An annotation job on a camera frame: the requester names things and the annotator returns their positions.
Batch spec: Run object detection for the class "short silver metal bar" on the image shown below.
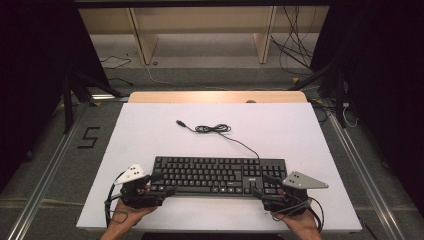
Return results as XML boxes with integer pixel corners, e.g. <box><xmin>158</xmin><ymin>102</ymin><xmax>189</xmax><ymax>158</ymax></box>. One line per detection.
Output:
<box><xmin>90</xmin><ymin>93</ymin><xmax>130</xmax><ymax>102</ymax></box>

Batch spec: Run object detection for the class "black keyboard cable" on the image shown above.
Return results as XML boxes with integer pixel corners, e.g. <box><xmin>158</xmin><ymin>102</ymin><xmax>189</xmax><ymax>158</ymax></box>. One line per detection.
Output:
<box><xmin>175</xmin><ymin>119</ymin><xmax>261</xmax><ymax>160</ymax></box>

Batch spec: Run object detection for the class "black curtain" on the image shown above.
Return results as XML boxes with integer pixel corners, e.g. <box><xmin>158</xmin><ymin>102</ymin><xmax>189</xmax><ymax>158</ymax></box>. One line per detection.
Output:
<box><xmin>309</xmin><ymin>0</ymin><xmax>424</xmax><ymax>219</ymax></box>
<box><xmin>0</xmin><ymin>0</ymin><xmax>112</xmax><ymax>196</ymax></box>

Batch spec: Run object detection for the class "black keyboard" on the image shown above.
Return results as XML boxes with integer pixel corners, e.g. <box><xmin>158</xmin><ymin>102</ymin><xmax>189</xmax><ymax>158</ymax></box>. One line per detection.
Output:
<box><xmin>151</xmin><ymin>155</ymin><xmax>291</xmax><ymax>200</ymax></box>

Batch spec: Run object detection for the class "black metal stand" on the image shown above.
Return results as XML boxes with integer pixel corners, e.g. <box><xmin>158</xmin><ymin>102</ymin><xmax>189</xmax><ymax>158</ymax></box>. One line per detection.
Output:
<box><xmin>60</xmin><ymin>66</ymin><xmax>125</xmax><ymax>135</ymax></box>
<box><xmin>287</xmin><ymin>59</ymin><xmax>348</xmax><ymax>130</ymax></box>

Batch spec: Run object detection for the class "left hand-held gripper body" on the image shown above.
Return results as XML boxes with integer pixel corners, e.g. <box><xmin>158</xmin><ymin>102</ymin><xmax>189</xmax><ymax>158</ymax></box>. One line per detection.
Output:
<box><xmin>113</xmin><ymin>163</ymin><xmax>165</xmax><ymax>210</ymax></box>

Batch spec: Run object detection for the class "thin black looped floor cable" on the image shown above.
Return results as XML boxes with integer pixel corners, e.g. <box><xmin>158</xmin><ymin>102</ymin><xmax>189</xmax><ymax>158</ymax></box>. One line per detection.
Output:
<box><xmin>99</xmin><ymin>55</ymin><xmax>133</xmax><ymax>71</ymax></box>

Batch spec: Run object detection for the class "person's right hand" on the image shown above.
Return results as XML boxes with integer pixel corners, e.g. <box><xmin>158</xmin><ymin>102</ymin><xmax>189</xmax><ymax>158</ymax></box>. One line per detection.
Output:
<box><xmin>272</xmin><ymin>208</ymin><xmax>318</xmax><ymax>233</ymax></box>

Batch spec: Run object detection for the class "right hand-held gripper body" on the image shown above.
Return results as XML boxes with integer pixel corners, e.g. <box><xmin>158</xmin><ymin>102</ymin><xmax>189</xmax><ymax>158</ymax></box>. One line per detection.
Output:
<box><xmin>261</xmin><ymin>170</ymin><xmax>330</xmax><ymax>216</ymax></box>

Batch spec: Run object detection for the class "left hand-held gripper cable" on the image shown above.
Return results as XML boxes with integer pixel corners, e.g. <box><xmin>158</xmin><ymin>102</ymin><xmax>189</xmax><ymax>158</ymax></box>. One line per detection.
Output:
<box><xmin>103</xmin><ymin>171</ymin><xmax>130</xmax><ymax>228</ymax></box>

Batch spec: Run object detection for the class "aluminium floor rail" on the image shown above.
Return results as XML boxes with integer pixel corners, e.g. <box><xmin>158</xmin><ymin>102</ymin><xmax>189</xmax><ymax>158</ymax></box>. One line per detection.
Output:
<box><xmin>6</xmin><ymin>103</ymin><xmax>88</xmax><ymax>240</ymax></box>
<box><xmin>324</xmin><ymin>106</ymin><xmax>406</xmax><ymax>240</ymax></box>

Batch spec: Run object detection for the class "bundle of black floor cables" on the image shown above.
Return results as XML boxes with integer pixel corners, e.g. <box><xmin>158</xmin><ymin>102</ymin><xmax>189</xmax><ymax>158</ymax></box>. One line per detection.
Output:
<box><xmin>269</xmin><ymin>5</ymin><xmax>317</xmax><ymax>76</ymax></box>

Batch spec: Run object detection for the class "person's left hand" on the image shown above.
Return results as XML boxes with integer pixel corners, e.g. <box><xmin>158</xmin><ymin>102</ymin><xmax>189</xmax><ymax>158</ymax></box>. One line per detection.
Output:
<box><xmin>109</xmin><ymin>183</ymin><xmax>158</xmax><ymax>233</ymax></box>

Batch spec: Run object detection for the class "short white looped cable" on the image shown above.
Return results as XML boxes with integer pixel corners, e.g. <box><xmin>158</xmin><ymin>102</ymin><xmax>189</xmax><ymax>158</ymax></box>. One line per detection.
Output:
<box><xmin>341</xmin><ymin>102</ymin><xmax>360</xmax><ymax>129</ymax></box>

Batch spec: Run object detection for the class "light wooden shelf unit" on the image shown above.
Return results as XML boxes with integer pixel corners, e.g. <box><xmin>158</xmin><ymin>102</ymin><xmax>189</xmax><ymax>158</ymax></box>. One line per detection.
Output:
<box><xmin>78</xmin><ymin>5</ymin><xmax>331</xmax><ymax>66</ymax></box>

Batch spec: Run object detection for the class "short black floor cable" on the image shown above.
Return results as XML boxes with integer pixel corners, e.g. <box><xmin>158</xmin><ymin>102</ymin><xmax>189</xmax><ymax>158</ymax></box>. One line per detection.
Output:
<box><xmin>106</xmin><ymin>77</ymin><xmax>135</xmax><ymax>87</ymax></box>

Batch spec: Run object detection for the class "white board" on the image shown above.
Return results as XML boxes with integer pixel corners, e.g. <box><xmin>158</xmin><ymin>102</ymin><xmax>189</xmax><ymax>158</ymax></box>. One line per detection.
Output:
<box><xmin>75</xmin><ymin>102</ymin><xmax>363</xmax><ymax>234</ymax></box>

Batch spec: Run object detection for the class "wooden table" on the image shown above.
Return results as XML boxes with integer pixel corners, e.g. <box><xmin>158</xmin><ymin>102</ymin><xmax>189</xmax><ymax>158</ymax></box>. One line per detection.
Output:
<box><xmin>128</xmin><ymin>90</ymin><xmax>308</xmax><ymax>104</ymax></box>

